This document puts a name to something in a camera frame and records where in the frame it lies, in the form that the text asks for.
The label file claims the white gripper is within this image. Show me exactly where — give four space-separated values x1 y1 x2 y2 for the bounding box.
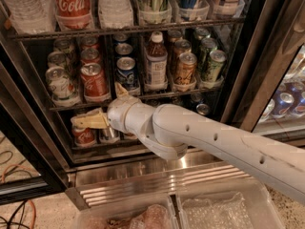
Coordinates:
71 81 141 133

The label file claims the red coke can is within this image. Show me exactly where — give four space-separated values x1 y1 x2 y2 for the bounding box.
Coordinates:
80 63 108 97
80 36 99 50
80 48 101 65

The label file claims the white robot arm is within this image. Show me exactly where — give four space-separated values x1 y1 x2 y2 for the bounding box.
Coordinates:
71 90 305 204

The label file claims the bottom shelf silver can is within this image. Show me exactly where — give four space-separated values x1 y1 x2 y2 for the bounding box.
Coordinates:
99 127 119 142

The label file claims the bottom shelf red can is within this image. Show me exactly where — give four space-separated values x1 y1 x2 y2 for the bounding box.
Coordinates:
72 126 95 145

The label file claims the front blue pepsi can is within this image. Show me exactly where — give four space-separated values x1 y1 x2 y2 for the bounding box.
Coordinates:
116 57 138 90

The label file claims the blue pepsi can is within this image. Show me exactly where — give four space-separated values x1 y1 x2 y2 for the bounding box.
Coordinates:
112 33 129 45
116 57 138 90
115 43 132 58

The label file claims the front white green can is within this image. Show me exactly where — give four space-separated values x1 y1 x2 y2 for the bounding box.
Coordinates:
46 67 76 100

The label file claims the white green can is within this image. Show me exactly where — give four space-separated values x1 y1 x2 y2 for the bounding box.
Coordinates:
46 67 76 100
53 38 77 64
47 52 68 69

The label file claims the rear blue pepsi can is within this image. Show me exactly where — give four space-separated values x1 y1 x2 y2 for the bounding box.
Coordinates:
112 33 129 45

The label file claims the rear white green can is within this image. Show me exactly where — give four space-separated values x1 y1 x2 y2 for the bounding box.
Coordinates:
53 38 77 64

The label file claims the steel fridge bottom grille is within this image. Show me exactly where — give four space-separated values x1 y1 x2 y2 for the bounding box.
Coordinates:
66 148 247 210

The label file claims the front gold can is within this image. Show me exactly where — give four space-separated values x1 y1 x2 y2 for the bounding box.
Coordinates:
173 52 197 85

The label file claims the gold can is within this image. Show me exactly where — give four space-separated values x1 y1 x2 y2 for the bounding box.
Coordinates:
167 30 183 61
171 39 192 74
173 52 197 85

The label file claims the bottom shelf blue can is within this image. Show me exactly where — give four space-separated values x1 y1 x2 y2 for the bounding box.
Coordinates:
196 103 210 115

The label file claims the rear gold can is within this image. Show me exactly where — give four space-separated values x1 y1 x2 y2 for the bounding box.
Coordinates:
167 30 183 61

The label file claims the rear green can right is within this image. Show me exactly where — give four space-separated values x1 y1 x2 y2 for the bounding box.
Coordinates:
193 28 211 48

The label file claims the front green can right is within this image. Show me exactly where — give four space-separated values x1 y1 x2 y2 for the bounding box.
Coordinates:
201 50 227 82

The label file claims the right fridge glass door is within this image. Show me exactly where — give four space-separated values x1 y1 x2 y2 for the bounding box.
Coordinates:
217 0 305 147

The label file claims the brown tea bottle white label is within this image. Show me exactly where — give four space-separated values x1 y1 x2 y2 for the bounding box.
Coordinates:
145 31 168 85

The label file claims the middle clear water bottle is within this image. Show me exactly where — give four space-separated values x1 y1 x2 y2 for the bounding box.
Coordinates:
98 0 133 29

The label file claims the clear water bottle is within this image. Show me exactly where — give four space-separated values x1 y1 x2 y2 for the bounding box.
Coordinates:
4 0 56 34
98 0 133 29

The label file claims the large coca cola bottle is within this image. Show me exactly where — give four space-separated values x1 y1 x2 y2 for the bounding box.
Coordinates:
55 0 92 31

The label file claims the left clear plastic bin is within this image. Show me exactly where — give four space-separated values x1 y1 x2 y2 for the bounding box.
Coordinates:
71 194 179 229

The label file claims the clear plastic bin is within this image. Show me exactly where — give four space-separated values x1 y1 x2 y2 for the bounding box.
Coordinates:
176 178 285 229
71 194 179 229

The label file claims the left clear water bottle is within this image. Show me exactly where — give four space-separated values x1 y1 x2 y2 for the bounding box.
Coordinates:
4 0 56 34

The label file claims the right clear plastic bin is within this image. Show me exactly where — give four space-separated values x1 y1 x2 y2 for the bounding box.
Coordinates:
176 178 285 229

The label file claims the left fridge door frame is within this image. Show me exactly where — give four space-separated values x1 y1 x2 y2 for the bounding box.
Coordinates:
0 46 68 205

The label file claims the middle wire shelf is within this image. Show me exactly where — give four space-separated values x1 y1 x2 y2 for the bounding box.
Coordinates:
50 88 220 112

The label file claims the wire shelf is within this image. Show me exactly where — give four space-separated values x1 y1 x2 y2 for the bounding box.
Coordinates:
50 88 220 112
8 17 245 41

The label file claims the orange cable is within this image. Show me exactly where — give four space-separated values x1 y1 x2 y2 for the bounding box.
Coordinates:
0 163 37 229

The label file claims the black cable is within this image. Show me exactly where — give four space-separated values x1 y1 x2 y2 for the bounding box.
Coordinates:
0 134 30 229

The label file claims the top wire shelf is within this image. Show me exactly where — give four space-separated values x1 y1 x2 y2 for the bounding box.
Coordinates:
8 17 245 41

